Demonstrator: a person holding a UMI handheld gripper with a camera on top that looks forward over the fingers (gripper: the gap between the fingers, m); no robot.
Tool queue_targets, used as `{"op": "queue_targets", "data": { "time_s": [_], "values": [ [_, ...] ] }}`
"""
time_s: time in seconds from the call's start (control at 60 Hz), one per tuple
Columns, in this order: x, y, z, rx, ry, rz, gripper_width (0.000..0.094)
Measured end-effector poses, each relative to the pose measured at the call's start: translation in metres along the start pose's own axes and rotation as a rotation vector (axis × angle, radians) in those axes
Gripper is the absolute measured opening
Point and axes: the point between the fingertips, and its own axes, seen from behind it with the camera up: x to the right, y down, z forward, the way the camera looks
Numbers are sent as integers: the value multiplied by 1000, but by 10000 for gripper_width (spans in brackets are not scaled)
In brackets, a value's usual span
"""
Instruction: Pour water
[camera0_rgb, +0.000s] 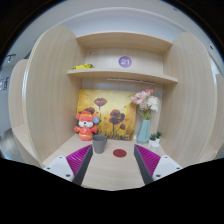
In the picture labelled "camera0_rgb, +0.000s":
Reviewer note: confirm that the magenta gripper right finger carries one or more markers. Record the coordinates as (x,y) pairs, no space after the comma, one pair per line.
(152,166)

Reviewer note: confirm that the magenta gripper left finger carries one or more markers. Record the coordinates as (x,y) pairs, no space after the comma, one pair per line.
(72,167)

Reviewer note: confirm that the small potted succulent left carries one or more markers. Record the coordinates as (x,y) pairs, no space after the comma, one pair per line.
(152,139)

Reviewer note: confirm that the small potted succulent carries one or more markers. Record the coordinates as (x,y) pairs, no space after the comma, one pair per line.
(158,136)
(152,139)

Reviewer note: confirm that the teal ceramic vase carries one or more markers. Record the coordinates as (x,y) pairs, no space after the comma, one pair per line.
(143,133)

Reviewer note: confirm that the red round coaster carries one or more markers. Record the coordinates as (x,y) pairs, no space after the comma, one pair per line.
(120,153)

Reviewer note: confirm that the grey plastic cup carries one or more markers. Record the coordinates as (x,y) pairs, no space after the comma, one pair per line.
(99,142)

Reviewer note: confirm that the small potted succulent right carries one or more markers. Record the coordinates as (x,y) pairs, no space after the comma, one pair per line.
(158,136)

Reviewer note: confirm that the red fortune god plush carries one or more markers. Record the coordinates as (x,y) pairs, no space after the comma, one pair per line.
(86,125)

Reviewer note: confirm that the yellow poppy flower painting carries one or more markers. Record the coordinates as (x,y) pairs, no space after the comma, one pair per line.
(115,110)

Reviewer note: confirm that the pink and white flower bouquet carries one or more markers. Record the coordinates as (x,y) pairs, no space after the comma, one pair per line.
(146,102)

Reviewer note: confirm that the light wooden shelf cabinet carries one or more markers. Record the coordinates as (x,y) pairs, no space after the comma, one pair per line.
(44,91)

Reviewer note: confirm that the white LED light bar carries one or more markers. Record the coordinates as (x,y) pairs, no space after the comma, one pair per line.
(130,80)

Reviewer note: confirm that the yellow toy on shelf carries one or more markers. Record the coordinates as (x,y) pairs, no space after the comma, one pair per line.
(83,66)

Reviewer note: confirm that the purple number 21 sticker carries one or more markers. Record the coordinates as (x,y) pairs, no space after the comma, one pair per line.
(125,61)

